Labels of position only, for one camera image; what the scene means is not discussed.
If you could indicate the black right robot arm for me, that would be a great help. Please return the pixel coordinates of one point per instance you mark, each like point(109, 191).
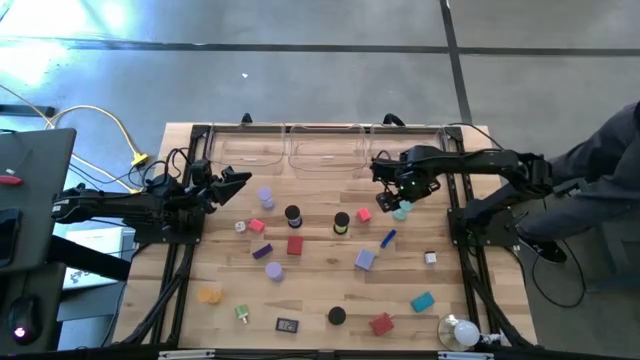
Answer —
point(500, 161)

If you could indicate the white bracket strip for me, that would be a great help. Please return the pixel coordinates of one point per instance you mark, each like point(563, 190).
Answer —
point(465, 355)
point(187, 354)

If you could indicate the black hourglass red sand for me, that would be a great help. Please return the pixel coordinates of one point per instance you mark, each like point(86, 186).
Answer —
point(337, 315)

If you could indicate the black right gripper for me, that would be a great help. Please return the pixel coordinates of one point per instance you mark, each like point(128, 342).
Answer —
point(390, 172)

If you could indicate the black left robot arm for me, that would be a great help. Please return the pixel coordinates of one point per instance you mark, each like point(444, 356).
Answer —
point(110, 207)

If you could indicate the teal rectangular block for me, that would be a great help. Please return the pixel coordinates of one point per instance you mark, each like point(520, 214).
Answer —
point(422, 302)

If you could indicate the orange sand hourglass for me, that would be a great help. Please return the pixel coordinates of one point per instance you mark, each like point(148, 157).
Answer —
point(210, 295)

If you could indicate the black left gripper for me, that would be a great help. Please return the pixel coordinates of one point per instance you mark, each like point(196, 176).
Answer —
point(207, 184)

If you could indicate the pink USB wall charger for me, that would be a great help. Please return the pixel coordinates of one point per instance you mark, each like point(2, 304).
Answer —
point(256, 225)
point(364, 215)

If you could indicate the green wall charger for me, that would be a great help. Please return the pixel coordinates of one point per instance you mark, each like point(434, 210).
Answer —
point(241, 312)

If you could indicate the small white cube charger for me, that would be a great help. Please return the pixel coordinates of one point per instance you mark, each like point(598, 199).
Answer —
point(240, 226)
point(430, 257)

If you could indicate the blue flat bar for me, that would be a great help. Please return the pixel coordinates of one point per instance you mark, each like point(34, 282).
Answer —
point(388, 238)

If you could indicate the white light bulb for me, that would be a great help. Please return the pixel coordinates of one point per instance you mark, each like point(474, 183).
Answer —
point(466, 333)

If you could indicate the teal sand hourglass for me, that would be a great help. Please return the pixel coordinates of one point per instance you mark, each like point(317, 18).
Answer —
point(400, 215)

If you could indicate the dark grey laptop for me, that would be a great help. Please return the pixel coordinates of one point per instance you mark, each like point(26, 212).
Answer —
point(40, 200)

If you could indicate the red rectangular power block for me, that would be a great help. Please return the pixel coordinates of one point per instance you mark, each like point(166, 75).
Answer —
point(295, 245)

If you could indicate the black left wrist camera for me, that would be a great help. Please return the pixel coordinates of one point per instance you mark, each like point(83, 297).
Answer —
point(200, 170)

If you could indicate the red wall charger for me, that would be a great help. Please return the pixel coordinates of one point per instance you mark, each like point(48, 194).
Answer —
point(381, 325)

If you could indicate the black flat floor bar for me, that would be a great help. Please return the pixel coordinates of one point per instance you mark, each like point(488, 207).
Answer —
point(25, 110)

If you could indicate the person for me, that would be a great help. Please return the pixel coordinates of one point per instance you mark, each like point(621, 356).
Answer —
point(600, 175)

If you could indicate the black phone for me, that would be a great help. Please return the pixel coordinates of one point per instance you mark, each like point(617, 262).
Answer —
point(9, 235)

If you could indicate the black computer mouse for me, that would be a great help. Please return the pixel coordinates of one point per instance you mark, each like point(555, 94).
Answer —
point(25, 315)

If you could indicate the lavender cube charger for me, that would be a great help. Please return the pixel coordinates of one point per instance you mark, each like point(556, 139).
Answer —
point(365, 259)

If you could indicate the black desk support bar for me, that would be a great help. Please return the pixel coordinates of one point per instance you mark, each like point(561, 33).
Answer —
point(90, 257)

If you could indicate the black hourglass green sand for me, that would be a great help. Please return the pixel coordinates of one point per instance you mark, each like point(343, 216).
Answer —
point(341, 219)

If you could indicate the black digital clock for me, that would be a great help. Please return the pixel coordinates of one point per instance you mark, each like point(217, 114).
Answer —
point(287, 325)

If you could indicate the purple rectangular block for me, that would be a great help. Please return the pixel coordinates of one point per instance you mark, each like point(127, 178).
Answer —
point(262, 251)

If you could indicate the white paper sheet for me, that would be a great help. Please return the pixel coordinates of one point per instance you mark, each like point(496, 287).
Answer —
point(95, 242)

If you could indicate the black hourglass blue sand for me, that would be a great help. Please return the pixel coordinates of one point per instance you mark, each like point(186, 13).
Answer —
point(292, 212)

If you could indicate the grey metal stool frame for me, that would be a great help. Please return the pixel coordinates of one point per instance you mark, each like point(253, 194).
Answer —
point(615, 250)

